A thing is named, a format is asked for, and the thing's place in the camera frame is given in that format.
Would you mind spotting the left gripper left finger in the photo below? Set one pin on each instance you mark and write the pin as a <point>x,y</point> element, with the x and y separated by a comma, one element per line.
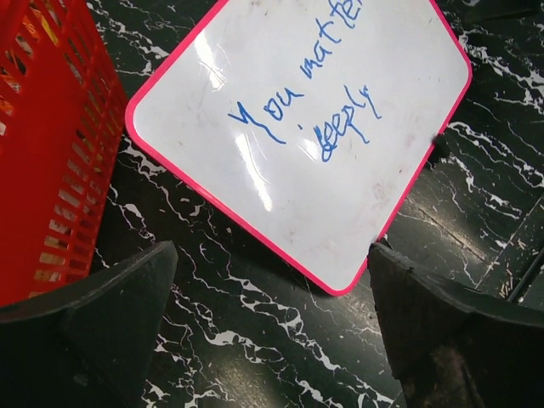
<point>88,344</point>

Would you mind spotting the red plastic basket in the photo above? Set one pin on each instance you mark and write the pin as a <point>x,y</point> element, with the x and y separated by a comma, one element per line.
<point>62,119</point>

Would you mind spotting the pink framed whiteboard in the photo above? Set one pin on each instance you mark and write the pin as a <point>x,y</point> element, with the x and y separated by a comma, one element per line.
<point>306,122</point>

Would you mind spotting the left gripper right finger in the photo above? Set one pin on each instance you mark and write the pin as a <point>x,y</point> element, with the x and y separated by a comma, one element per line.
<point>450,345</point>

